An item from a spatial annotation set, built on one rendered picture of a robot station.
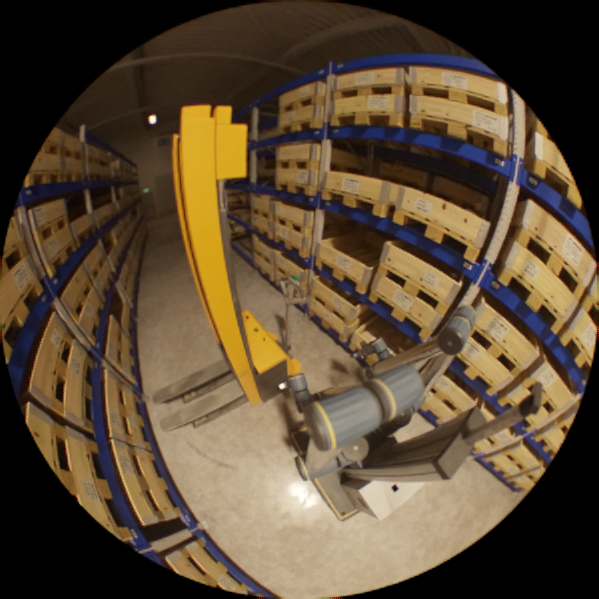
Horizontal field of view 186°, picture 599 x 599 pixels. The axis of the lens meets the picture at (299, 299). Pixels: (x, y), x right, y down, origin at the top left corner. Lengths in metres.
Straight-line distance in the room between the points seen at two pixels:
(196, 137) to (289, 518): 3.00
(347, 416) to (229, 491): 2.17
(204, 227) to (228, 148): 0.36
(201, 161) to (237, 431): 2.50
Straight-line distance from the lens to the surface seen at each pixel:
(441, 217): 1.62
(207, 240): 0.88
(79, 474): 1.69
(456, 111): 1.82
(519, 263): 1.69
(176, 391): 2.52
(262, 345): 1.86
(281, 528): 2.56
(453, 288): 1.71
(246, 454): 2.44
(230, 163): 0.87
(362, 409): 0.50
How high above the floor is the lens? 2.39
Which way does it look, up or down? 40 degrees down
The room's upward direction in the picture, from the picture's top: 5 degrees clockwise
